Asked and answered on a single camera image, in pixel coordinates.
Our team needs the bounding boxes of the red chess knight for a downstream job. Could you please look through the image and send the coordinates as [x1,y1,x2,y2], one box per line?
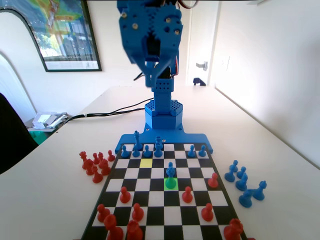
[223,218,244,240]
[82,159,95,176]

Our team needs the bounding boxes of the blue chess knight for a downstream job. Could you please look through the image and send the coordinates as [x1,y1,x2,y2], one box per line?
[238,189,255,208]

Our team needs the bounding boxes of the red chess king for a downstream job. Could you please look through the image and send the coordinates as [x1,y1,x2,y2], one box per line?
[126,219,144,240]

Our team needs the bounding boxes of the small blue printed part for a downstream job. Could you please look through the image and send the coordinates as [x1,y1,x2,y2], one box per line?
[192,77,208,87]

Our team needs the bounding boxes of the white door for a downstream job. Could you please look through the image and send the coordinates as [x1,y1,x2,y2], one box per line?
[186,0,222,87]

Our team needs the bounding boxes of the black framed poster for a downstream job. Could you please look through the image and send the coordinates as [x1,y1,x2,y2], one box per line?
[0,0,103,73]

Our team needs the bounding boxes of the pile of papers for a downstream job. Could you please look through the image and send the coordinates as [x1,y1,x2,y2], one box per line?
[31,112,69,130]

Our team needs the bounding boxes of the black and white chessboard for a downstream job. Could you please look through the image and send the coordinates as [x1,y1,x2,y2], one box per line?
[79,142,248,240]

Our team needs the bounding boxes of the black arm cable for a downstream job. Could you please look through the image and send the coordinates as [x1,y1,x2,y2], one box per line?
[133,71,147,82]

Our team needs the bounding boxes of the silver door handle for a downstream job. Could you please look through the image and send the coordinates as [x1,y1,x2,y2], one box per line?
[195,60,209,72]

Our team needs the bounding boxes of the black cable bundle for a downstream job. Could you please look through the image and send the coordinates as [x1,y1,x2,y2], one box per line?
[56,98,153,133]

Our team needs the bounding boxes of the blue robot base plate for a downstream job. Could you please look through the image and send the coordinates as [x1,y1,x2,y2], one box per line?
[114,124,215,155]

